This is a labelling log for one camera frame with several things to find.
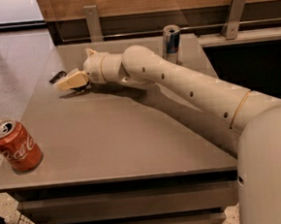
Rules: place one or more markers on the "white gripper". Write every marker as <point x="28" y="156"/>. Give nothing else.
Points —
<point x="92" y="68"/>

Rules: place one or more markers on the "dark chocolate rxbar wrapper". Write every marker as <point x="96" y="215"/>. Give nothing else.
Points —
<point x="75" y="80"/>

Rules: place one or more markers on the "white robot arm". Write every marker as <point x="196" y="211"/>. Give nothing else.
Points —
<point x="254" y="115"/>

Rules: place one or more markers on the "red coca-cola can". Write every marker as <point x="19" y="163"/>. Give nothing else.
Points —
<point x="18" y="147"/>

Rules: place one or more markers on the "grey drawer cabinet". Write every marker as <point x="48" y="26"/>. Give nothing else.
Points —
<point x="117" y="155"/>

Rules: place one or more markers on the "blue silver red bull can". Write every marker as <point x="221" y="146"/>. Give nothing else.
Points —
<point x="171" y="36"/>

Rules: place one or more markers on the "left metal bracket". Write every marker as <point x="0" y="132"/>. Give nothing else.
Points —
<point x="93" y="23"/>

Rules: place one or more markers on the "metal bracket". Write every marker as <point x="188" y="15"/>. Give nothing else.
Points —
<point x="93" y="23"/>
<point x="234" y="15"/>

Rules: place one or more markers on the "right metal bracket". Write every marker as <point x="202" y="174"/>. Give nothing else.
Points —
<point x="234" y="15"/>

